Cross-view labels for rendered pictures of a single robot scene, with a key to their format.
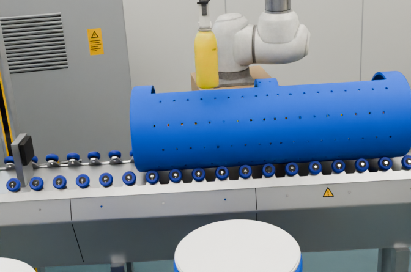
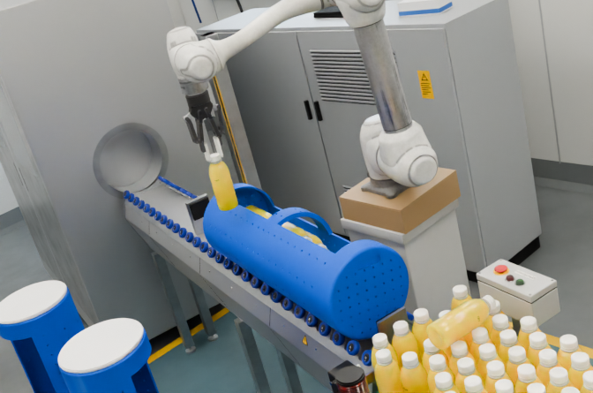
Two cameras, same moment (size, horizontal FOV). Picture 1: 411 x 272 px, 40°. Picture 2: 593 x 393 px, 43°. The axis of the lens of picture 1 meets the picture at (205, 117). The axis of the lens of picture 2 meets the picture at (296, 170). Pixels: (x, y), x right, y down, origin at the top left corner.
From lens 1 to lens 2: 2.46 m
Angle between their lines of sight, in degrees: 59
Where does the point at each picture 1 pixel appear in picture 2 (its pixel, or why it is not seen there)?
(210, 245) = (102, 332)
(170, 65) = not seen: outside the picture
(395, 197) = not seen: hidden behind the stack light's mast
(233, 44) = (366, 153)
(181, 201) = (238, 291)
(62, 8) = (394, 46)
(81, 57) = (416, 98)
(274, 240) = (118, 348)
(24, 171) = (196, 223)
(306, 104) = (275, 251)
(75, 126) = not seen: hidden behind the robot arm
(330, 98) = (289, 253)
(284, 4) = (388, 124)
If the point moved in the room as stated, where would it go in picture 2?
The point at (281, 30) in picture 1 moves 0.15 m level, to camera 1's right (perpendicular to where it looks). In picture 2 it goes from (385, 152) to (414, 160)
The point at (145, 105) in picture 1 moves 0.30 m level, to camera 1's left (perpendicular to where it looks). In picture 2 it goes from (213, 206) to (181, 189)
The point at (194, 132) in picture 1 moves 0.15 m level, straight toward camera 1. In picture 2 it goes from (225, 241) to (188, 260)
